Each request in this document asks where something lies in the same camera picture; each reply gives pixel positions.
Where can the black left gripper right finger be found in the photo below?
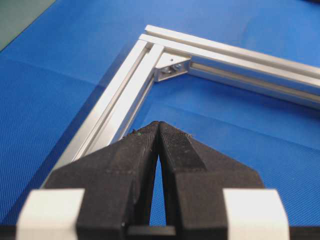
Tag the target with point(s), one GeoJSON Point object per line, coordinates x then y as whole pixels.
{"type": "Point", "coordinates": [194, 176]}

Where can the aluminium corner bracket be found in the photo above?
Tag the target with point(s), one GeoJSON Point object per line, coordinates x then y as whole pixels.
{"type": "Point", "coordinates": [171, 65]}

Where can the aluminium extrusion frame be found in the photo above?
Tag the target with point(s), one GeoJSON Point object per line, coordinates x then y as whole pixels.
{"type": "Point", "coordinates": [113, 114]}

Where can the blue textured mat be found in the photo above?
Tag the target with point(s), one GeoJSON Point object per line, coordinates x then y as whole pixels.
{"type": "Point", "coordinates": [54, 71]}

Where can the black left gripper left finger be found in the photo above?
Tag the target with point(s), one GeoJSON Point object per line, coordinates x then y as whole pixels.
{"type": "Point", "coordinates": [118, 183]}

